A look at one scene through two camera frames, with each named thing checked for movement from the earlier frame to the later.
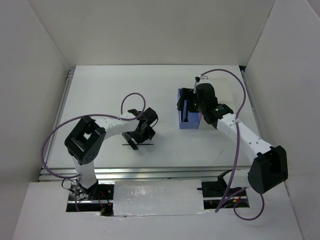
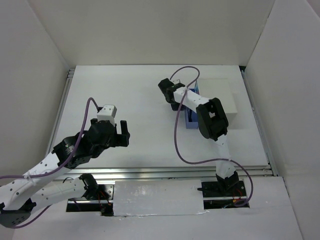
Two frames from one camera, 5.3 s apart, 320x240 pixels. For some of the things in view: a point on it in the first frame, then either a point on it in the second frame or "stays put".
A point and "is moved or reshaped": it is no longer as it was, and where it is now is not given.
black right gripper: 186,94 -> 176,107
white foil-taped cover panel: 147,197 stays put
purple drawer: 194,118 is moved or reshaped
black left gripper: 129,139 -> 121,139
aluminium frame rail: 144,173 stays put
